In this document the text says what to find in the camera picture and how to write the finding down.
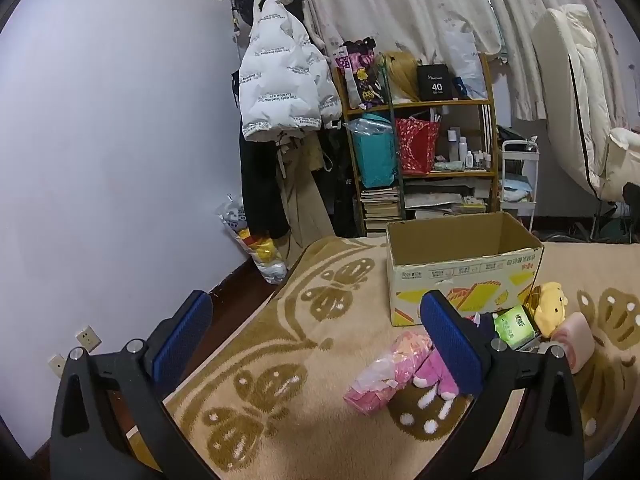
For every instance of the beige butterfly printed blanket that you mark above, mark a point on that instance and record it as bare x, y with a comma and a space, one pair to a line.
300, 360

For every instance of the white wall socket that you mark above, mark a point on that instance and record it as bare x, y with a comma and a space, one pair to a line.
87, 337
56, 364

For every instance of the pile of papers and magazines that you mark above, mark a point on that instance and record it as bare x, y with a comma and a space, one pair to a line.
445, 200

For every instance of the light blue cloth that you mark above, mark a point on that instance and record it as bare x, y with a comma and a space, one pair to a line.
515, 190

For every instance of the white plastic bag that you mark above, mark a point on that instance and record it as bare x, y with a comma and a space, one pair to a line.
465, 60

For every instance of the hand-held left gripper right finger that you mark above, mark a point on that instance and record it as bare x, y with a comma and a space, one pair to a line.
450, 345

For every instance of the cardboard box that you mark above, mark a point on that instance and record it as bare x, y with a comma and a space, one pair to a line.
450, 270

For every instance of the green tissue packet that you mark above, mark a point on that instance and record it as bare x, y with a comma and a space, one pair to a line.
515, 327

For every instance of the teal shopping bag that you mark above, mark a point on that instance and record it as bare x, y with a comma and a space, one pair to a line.
375, 155

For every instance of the white patterned curtains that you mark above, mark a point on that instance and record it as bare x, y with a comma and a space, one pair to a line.
400, 5

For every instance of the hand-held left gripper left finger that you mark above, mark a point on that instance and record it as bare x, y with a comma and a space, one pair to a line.
182, 340

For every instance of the stack of books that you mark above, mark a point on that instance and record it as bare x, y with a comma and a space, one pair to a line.
380, 210

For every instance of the row of cosmetic bottles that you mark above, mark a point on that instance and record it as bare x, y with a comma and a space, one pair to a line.
470, 157

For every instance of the wooden shelf unit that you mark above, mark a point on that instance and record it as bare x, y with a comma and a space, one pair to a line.
440, 103

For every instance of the beige trench coat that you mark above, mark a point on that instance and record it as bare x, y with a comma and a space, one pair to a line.
305, 200

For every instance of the long black coat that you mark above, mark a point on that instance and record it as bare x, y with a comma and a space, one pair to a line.
260, 185

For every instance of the pink tissue packet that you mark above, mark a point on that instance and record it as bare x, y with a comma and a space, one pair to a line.
380, 380

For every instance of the blonde wig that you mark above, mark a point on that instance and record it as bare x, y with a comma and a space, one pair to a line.
400, 75

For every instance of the purple printed bag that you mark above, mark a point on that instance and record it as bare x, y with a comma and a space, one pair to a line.
360, 75

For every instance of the black gift box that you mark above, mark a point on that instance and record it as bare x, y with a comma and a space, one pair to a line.
435, 82

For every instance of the yellow plush toy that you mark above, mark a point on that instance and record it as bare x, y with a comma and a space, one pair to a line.
550, 305

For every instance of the white puffer jacket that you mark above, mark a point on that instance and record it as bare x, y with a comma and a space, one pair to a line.
280, 70

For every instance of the clear plastic bag of toys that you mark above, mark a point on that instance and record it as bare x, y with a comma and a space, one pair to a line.
265, 260

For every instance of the white trolley cart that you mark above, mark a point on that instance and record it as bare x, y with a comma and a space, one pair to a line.
520, 170

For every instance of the black hanging garment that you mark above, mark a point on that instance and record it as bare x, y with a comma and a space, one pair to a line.
342, 195

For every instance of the pink plush roll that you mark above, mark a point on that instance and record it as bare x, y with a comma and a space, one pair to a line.
575, 340

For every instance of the pink plush toy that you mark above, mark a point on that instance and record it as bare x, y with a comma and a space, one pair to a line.
435, 372

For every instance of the black bag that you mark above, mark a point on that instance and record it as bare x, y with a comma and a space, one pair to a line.
515, 137

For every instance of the red patterned bag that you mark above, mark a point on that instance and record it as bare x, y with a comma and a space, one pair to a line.
415, 147

